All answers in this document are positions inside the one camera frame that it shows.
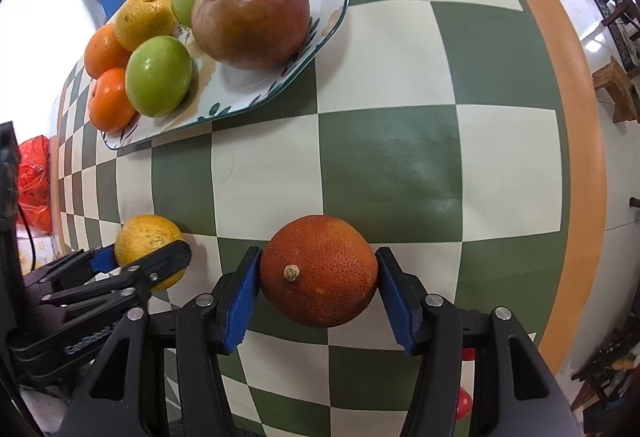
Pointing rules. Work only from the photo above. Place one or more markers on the yellow citrus fruit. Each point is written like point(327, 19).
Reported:
point(142, 17)
point(145, 237)

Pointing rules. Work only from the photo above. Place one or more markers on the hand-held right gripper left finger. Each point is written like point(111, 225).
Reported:
point(240, 302)

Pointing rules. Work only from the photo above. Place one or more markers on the floral oval ceramic plate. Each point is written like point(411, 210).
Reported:
point(240, 92)

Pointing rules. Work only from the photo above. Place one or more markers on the dark red orange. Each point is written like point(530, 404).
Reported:
point(320, 272)

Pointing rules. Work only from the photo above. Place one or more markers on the red brown apple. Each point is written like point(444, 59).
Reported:
point(250, 17)

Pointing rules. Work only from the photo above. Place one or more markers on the potato chips box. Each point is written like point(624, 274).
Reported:
point(42, 249)

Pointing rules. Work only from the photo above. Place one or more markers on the wooden stool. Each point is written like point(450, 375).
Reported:
point(617, 92)

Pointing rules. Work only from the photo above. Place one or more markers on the red plastic bag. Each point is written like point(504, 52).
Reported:
point(35, 182)

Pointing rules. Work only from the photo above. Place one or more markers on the dark wooden chair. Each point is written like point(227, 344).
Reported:
point(620, 12)

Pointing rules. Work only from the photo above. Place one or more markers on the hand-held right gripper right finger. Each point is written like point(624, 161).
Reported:
point(400, 307)

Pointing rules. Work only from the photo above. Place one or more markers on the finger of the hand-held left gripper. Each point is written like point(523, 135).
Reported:
point(165, 259)
point(102, 259)

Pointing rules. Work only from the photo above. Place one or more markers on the red cherry tomato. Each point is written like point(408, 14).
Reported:
point(464, 404)
point(467, 354)

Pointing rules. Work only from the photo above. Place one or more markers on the green white checkered tablecloth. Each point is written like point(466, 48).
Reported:
point(390, 157)

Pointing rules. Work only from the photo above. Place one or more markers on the dark cluttered rack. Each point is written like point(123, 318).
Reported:
point(610, 367)

